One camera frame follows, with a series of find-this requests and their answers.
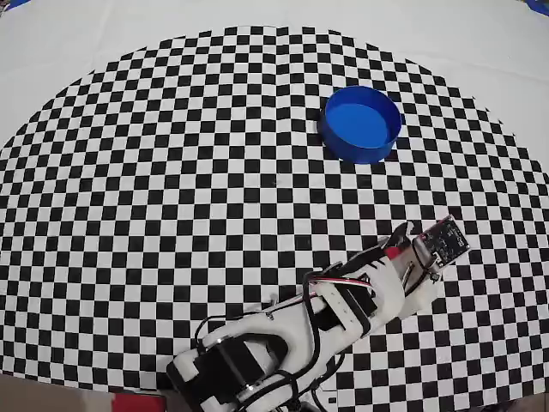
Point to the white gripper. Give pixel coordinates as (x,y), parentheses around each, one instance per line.
(395,248)

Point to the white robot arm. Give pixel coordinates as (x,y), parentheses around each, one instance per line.
(266,319)

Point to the blue round box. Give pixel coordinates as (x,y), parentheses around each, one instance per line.
(360,124)

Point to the black white checkered table sheet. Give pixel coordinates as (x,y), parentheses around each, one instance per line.
(128,171)

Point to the red block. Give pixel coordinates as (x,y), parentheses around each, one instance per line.
(139,403)

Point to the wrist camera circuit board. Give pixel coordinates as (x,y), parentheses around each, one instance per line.
(446,240)

